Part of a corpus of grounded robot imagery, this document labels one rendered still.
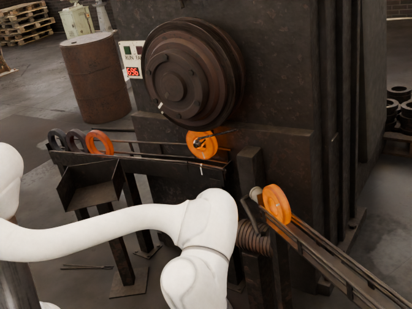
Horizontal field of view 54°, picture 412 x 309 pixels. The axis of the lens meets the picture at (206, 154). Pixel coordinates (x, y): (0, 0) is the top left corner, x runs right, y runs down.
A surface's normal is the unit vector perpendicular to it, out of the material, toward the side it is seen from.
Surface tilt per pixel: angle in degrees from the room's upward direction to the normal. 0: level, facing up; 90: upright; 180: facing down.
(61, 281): 1
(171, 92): 90
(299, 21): 90
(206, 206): 18
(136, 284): 0
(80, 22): 90
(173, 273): 23
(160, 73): 90
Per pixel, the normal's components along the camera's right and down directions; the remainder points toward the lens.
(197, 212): 0.01, -0.65
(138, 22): -0.54, 0.47
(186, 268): -0.21, -0.67
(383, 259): -0.15, -0.88
